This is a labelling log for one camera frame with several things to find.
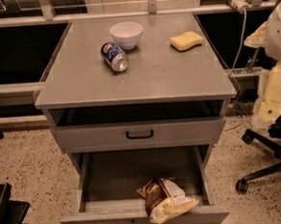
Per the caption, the yellow sponge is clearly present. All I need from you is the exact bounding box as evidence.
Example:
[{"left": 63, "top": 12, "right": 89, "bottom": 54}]
[{"left": 169, "top": 31, "right": 204, "bottom": 52}]

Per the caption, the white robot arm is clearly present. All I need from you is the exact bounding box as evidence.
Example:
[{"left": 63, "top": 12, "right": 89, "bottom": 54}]
[{"left": 243, "top": 1, "right": 281, "bottom": 129}]

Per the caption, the white cable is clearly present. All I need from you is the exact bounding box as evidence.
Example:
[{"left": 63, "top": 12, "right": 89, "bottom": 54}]
[{"left": 224, "top": 8, "right": 253, "bottom": 79}]

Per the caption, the open grey middle drawer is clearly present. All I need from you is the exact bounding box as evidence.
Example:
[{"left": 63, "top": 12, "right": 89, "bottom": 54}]
[{"left": 61, "top": 146, "right": 229, "bottom": 224}]

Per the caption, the grey drawer cabinet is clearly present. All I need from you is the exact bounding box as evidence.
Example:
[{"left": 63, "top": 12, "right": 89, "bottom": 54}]
[{"left": 36, "top": 13, "right": 236, "bottom": 161}]

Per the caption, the metal support rod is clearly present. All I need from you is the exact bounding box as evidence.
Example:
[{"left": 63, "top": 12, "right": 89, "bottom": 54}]
[{"left": 243, "top": 48, "right": 260, "bottom": 74}]

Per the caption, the closed grey top drawer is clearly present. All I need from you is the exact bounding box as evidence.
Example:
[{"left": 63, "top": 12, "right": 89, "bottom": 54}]
[{"left": 51, "top": 116, "right": 226, "bottom": 154}]

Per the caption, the black bin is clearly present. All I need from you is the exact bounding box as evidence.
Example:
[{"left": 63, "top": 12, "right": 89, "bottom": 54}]
[{"left": 0, "top": 183, "right": 31, "bottom": 224}]

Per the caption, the black top drawer handle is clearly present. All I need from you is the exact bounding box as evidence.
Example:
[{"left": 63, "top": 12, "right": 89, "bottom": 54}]
[{"left": 125, "top": 130, "right": 155, "bottom": 139}]

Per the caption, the blue soda can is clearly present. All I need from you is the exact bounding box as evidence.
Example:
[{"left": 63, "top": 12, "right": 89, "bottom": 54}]
[{"left": 100, "top": 41, "right": 129, "bottom": 72}]

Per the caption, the white bowl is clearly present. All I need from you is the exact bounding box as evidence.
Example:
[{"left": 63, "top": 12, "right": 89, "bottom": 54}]
[{"left": 110, "top": 22, "right": 143, "bottom": 50}]

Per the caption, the brown chip bag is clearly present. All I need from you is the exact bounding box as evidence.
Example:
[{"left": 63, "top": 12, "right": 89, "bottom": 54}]
[{"left": 137, "top": 178, "right": 199, "bottom": 224}]

